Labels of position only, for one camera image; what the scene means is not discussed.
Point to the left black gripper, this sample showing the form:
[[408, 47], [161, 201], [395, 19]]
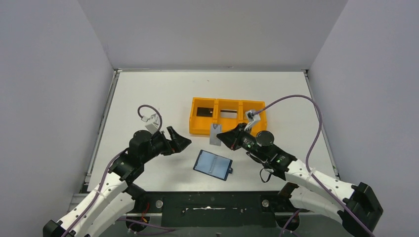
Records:
[[169, 141]]

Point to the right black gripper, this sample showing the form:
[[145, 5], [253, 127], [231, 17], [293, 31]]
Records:
[[232, 138]]

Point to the silver grey credit card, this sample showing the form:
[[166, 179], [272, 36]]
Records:
[[215, 129]]

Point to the blue leather card holder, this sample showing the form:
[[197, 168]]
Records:
[[213, 165]]

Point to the orange three-compartment tray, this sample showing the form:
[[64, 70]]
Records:
[[227, 112]]

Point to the black VIP credit card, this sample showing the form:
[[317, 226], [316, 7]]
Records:
[[204, 112]]

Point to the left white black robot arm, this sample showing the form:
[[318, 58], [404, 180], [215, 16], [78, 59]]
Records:
[[116, 193]]

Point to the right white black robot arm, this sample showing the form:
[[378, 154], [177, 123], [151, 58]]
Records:
[[356, 207]]

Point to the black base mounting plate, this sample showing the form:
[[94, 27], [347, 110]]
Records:
[[266, 209]]

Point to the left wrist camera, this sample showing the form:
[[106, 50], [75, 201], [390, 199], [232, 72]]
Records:
[[152, 123]]

